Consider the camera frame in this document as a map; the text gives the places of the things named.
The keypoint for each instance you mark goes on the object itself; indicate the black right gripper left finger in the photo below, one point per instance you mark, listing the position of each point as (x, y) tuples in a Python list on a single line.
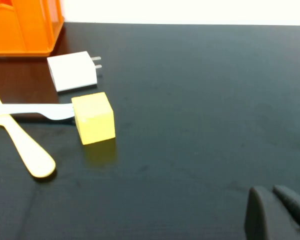
[(262, 220)]

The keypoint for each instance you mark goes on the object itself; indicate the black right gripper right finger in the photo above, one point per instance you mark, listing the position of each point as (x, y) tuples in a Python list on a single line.
[(297, 205)]

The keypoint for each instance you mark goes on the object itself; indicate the yellow plastic knife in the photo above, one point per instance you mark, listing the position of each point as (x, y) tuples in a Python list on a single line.
[(30, 150)]

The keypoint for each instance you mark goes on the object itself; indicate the light blue plastic fork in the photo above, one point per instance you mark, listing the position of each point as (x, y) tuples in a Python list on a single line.
[(40, 109)]

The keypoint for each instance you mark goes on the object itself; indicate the orange plastic cutlery holder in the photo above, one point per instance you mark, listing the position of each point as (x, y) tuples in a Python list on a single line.
[(20, 27)]

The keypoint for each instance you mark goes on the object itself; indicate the yellow cube with chipped face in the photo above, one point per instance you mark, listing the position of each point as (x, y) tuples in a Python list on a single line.
[(95, 117)]

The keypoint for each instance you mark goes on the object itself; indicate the white USB wall charger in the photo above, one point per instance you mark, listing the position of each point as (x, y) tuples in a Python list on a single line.
[(72, 71)]

